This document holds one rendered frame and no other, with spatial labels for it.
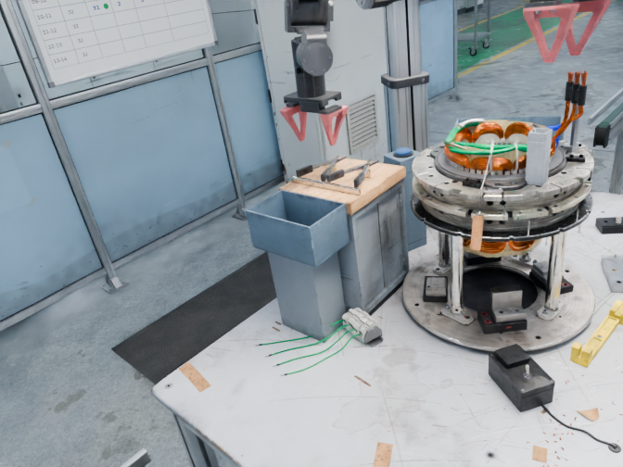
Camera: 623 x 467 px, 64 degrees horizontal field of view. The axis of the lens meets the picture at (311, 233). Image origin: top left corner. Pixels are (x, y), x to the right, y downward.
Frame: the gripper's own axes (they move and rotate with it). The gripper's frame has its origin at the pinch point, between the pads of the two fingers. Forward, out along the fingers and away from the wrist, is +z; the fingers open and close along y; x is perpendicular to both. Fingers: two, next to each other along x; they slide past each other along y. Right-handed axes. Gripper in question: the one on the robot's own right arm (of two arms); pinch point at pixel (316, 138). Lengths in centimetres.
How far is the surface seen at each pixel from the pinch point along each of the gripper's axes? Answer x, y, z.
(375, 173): 6.2, 9.6, 8.5
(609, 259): 36, 51, 34
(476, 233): -3.9, 36.3, 10.9
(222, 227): 107, -185, 118
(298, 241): -18.6, 8.9, 12.5
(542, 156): 5.1, 42.9, -0.6
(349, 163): 9.3, 0.7, 8.7
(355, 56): 198, -131, 24
